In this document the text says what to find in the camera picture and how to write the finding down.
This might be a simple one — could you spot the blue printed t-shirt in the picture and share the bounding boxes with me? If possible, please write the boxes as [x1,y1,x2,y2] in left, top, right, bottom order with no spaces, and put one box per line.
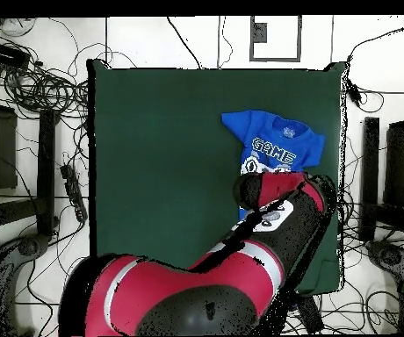
[220,109,327,221]

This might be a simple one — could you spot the dark green table cloth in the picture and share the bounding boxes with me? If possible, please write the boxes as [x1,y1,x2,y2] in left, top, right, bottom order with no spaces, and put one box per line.
[86,58,347,296]

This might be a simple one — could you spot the black power strip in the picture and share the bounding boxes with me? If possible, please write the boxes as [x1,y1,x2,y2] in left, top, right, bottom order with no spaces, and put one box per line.
[296,293,325,335]
[60,163,90,223]

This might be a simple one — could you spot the black power adapter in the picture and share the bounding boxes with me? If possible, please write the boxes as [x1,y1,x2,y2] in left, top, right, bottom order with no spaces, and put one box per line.
[345,79,364,108]

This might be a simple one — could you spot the grey wheeled base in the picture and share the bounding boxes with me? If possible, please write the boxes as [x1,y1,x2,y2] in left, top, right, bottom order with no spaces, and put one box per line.
[0,233,52,336]
[364,240,404,294]

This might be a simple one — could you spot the black electronics box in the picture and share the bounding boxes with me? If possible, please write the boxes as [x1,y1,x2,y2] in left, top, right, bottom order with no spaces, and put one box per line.
[0,40,32,70]

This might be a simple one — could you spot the tangled black cables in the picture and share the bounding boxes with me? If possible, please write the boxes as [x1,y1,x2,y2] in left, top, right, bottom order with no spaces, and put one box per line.
[0,17,91,122]
[285,189,400,335]

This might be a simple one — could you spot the black frame stand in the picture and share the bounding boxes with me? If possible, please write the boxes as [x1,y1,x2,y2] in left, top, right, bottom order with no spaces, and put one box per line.
[0,78,58,247]
[358,89,404,243]

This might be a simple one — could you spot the grey square frame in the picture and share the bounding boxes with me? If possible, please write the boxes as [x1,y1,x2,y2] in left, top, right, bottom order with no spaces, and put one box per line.
[249,14,303,63]

